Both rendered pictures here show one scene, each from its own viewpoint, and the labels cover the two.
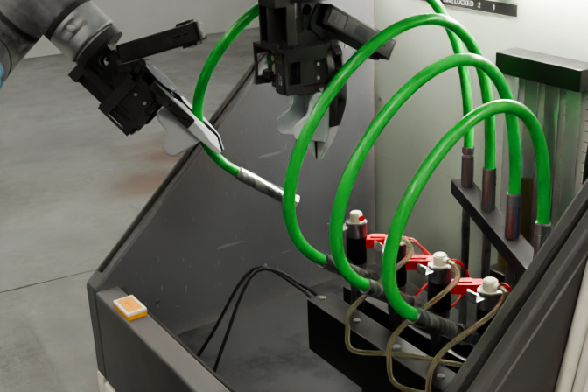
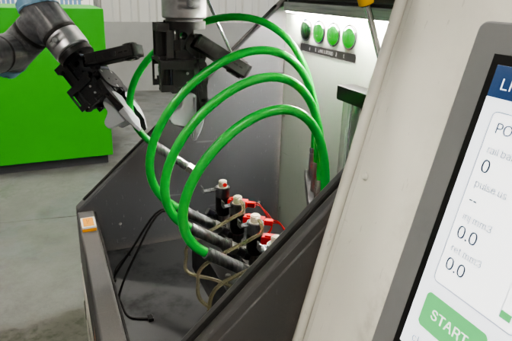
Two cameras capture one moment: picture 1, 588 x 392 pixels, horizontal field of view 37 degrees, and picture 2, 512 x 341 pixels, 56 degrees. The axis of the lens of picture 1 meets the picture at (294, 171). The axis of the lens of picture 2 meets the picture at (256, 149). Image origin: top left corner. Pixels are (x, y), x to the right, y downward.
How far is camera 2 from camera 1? 0.36 m
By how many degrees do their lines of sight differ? 9
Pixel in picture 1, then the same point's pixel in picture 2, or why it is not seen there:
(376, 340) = (218, 269)
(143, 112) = (93, 97)
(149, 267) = (115, 201)
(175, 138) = (112, 117)
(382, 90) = not seen: hidden behind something
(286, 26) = (166, 45)
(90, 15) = (69, 33)
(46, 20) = (42, 33)
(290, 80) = (166, 81)
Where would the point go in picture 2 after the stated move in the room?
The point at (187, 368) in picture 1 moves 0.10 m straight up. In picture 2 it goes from (97, 267) to (92, 221)
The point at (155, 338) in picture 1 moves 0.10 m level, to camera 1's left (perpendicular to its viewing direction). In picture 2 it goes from (91, 245) to (47, 240)
